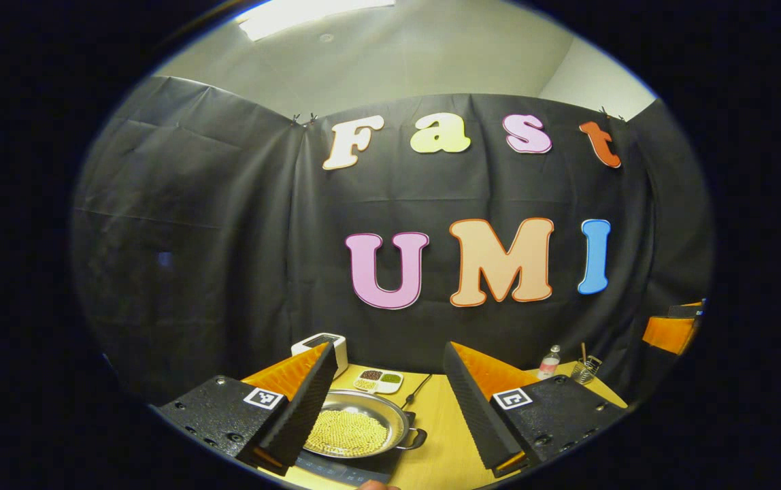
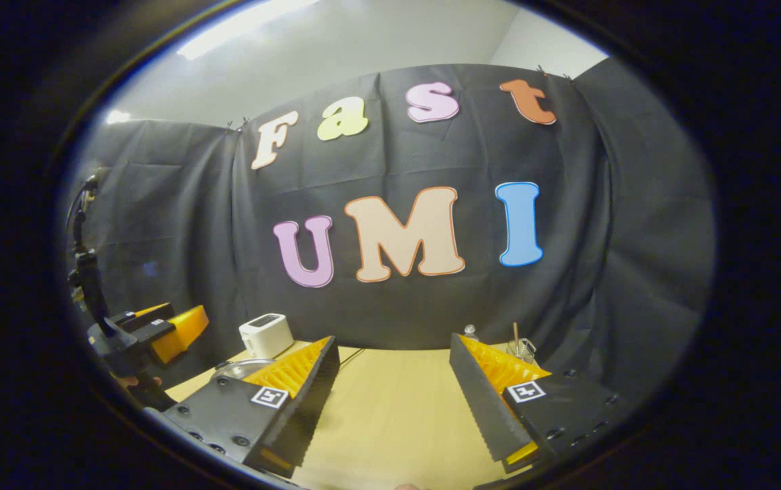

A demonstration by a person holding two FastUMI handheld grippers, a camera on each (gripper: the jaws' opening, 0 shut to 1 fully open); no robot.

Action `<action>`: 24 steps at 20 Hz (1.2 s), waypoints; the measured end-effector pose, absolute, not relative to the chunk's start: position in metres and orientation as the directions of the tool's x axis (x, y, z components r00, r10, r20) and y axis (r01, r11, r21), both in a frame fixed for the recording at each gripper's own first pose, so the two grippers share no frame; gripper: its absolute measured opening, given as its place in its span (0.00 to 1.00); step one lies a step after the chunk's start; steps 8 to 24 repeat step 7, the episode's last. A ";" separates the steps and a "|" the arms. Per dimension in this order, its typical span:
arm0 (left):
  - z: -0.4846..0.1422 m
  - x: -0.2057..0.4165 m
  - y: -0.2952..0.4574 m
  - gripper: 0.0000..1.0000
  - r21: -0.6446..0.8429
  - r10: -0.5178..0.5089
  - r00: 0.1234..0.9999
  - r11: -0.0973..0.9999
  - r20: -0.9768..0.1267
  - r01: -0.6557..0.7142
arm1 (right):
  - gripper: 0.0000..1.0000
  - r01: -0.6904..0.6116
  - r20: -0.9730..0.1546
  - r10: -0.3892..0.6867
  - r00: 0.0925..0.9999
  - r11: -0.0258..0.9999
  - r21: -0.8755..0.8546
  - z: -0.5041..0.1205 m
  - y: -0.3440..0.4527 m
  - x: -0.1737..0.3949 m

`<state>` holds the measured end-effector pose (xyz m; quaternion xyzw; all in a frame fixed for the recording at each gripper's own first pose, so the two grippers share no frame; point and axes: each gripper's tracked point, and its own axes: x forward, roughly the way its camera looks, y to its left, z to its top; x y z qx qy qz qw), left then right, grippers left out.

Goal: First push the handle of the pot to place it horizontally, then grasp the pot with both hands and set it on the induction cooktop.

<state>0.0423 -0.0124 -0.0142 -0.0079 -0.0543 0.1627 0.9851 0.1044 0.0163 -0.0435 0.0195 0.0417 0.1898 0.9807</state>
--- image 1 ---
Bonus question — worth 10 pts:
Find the steel pot with black handle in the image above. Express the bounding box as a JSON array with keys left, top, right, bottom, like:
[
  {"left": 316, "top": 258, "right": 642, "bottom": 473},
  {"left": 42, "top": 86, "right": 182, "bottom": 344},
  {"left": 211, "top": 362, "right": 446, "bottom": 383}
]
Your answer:
[{"left": 303, "top": 389, "right": 428, "bottom": 459}]

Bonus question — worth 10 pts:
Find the clear bottle with pink label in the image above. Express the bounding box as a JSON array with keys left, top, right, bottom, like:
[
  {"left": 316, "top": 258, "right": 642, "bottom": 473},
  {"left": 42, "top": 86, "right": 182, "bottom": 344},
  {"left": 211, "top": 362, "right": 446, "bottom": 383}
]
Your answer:
[{"left": 537, "top": 345, "right": 561, "bottom": 380}]

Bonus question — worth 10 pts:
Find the black induction cooktop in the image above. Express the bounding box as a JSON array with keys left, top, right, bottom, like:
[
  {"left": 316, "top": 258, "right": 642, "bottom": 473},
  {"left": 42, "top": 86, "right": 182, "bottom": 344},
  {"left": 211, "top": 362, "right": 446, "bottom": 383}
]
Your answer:
[{"left": 295, "top": 410, "right": 417, "bottom": 485}]

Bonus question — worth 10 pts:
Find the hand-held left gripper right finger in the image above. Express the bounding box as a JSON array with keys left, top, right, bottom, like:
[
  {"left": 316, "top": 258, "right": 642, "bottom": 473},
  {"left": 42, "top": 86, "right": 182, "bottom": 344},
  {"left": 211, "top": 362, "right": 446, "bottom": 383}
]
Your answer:
[{"left": 443, "top": 342, "right": 629, "bottom": 478}]

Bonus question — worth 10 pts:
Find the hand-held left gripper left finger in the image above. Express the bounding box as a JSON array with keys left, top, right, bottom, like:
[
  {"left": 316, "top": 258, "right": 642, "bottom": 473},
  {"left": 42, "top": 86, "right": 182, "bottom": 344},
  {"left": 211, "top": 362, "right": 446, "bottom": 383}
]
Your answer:
[{"left": 157, "top": 342, "right": 338, "bottom": 477}]

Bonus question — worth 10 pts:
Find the black power cable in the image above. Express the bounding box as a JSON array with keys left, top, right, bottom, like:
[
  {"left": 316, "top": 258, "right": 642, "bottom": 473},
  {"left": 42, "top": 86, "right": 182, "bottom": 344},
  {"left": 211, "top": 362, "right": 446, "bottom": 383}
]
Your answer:
[{"left": 401, "top": 373, "right": 433, "bottom": 409}]

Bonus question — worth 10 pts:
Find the white toaster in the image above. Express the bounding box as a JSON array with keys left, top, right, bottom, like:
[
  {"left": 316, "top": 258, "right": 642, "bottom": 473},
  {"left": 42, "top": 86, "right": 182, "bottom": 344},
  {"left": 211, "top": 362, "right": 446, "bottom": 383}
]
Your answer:
[{"left": 291, "top": 333, "right": 349, "bottom": 379}]

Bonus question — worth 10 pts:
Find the white divided dish of beans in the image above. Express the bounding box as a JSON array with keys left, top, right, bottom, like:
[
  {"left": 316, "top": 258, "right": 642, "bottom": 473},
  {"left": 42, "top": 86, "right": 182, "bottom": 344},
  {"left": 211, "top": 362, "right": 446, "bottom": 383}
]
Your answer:
[{"left": 353, "top": 368, "right": 404, "bottom": 395}]

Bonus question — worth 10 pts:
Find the wire mesh basket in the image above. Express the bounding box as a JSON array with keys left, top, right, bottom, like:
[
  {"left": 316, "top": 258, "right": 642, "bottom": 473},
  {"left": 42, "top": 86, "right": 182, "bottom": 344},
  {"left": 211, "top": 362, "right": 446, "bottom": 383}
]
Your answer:
[{"left": 571, "top": 355, "right": 602, "bottom": 386}]

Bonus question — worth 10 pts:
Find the pile of yellow soybeans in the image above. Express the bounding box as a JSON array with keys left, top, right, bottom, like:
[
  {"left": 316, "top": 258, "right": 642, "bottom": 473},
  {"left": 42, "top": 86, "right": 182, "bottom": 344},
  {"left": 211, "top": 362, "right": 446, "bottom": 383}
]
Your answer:
[{"left": 305, "top": 408, "right": 389, "bottom": 457}]

